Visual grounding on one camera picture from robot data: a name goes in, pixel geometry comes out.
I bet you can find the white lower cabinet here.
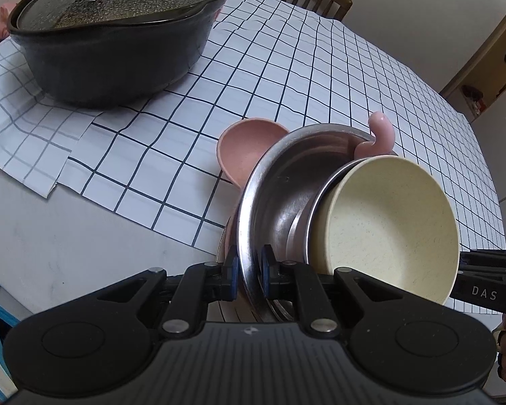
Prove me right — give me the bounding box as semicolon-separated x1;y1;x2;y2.
470;88;506;126

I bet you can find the large stainless steel bowl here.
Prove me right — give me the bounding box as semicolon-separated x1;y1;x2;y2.
237;124;399;322

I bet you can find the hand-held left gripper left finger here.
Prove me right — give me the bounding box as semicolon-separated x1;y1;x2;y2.
78;255;239;339

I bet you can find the pink bear-shaped plate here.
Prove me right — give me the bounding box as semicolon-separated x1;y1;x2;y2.
216;119;291;271

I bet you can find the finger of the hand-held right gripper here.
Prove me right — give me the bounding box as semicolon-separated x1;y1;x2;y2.
458;262;506;281
459;250;506;265

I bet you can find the white checked tablecloth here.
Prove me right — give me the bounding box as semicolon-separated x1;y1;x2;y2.
0;0;506;315

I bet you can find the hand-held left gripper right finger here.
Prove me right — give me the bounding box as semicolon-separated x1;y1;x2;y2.
259;245;431;339

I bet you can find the pink bowl with steel liner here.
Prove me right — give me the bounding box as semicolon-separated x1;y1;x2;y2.
286;112;394;275

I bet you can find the black cooking pot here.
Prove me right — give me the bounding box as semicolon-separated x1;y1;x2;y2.
6;0;232;109

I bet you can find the cream bowl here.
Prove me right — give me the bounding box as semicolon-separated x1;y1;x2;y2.
310;155;461;306

